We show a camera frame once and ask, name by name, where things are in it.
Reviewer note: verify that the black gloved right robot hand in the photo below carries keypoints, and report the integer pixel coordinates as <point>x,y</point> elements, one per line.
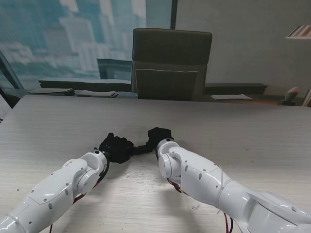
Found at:
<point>158,137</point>

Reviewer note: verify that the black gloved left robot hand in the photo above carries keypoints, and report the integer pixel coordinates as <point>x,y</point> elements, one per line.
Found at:
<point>116,149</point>

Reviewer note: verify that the black remote control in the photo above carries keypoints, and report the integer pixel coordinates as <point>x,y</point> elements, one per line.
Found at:
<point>141,149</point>

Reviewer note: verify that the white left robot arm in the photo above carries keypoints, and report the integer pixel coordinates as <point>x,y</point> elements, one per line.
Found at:
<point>56,191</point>

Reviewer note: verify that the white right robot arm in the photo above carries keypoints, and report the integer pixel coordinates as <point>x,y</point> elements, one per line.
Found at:
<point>218,179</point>

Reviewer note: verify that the grey paper stack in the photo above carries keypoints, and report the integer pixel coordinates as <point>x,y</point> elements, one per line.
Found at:
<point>97,94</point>

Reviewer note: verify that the long dark low bench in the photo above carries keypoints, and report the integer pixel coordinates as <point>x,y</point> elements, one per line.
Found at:
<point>85,83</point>

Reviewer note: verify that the white paper sheet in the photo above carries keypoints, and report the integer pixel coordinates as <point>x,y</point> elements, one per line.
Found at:
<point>230,97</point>

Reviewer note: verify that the dark office chair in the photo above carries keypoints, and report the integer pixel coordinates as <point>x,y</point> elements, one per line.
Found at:
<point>170,53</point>

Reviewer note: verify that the dark grey folder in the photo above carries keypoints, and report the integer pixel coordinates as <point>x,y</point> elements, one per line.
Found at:
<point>51,91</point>

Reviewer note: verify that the short dark low bench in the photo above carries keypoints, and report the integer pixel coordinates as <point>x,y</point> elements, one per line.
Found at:
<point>233,88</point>

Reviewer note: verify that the beige figurine ornament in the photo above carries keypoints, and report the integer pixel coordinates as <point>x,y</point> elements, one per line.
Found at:
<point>290,95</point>

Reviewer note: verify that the dark window frame post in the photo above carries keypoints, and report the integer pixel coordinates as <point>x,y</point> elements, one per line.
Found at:
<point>173,14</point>

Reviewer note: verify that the slanted dark window frame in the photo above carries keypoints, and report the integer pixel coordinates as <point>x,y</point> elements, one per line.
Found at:
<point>9,77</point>

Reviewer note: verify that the wooden frame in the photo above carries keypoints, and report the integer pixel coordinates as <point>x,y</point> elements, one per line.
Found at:
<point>307,98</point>

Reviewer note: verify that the wall shelf with books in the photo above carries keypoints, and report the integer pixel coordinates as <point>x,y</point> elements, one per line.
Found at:
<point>300,32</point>

